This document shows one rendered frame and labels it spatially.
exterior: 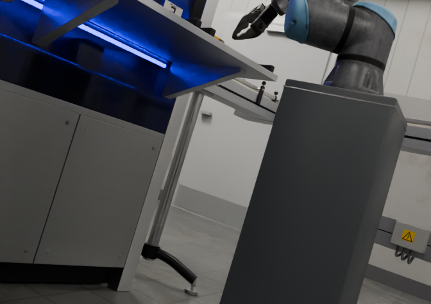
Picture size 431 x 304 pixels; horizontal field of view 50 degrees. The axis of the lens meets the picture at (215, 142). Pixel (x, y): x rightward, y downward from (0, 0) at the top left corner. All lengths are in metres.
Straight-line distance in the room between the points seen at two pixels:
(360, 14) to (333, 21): 0.07
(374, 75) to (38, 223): 1.06
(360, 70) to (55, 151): 0.92
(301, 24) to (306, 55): 3.50
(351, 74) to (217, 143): 3.69
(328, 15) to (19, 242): 1.09
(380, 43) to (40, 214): 1.09
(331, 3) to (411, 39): 3.40
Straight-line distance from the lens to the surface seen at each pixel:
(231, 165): 4.61
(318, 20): 1.12
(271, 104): 2.31
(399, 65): 4.45
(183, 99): 1.75
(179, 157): 1.98
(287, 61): 4.65
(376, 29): 1.15
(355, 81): 1.10
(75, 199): 1.57
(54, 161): 1.50
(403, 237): 1.94
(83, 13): 1.22
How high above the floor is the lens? 0.55
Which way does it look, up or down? 3 degrees up
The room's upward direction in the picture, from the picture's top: 17 degrees clockwise
